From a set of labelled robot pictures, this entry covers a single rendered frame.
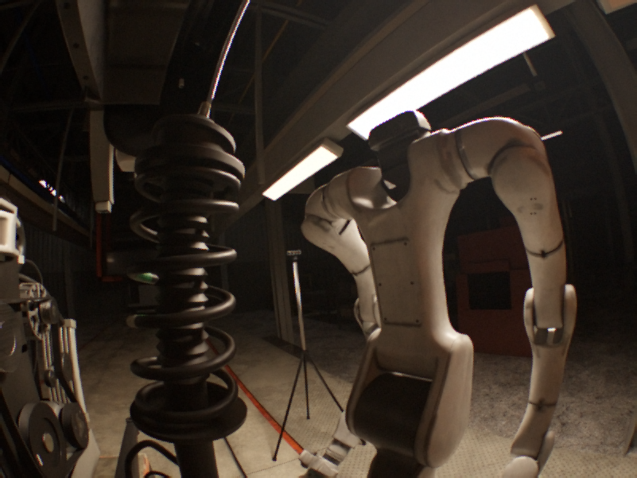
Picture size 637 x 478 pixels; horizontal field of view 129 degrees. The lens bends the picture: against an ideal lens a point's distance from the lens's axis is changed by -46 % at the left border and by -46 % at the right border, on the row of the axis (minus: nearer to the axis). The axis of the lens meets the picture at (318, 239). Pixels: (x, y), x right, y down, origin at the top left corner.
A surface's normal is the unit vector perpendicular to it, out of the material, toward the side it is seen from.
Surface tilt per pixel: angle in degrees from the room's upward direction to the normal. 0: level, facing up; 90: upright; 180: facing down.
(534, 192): 142
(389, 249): 96
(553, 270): 104
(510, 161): 110
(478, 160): 130
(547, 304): 92
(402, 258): 96
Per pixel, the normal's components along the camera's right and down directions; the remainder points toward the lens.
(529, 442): -0.77, -0.35
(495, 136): -0.69, -0.04
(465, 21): -0.86, 0.04
